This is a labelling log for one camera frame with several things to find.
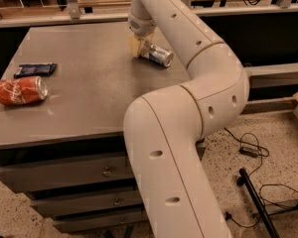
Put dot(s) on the silver blue redbull can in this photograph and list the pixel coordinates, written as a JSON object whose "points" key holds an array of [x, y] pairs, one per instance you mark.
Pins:
{"points": [[156, 54]]}

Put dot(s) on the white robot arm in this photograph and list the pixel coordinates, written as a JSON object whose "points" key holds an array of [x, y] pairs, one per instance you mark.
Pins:
{"points": [[161, 128]]}

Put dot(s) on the grey drawer cabinet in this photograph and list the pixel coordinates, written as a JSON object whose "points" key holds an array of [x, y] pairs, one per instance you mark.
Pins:
{"points": [[67, 152]]}

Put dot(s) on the black stand leg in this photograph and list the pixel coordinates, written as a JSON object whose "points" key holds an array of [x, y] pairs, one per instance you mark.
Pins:
{"points": [[244, 179]]}

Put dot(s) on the red coca-cola can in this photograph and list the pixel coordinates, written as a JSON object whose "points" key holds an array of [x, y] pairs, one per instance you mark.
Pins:
{"points": [[22, 91]]}

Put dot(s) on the dark blue snack packet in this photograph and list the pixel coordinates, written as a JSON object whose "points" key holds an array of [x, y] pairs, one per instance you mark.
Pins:
{"points": [[35, 69]]}

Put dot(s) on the black power adapter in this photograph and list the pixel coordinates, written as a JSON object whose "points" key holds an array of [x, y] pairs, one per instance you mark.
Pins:
{"points": [[248, 152]]}

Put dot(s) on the metal railing frame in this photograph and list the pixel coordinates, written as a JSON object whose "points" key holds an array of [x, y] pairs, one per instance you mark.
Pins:
{"points": [[25, 13]]}

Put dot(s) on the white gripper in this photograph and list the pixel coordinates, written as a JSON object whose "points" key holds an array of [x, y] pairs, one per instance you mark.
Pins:
{"points": [[140, 26]]}

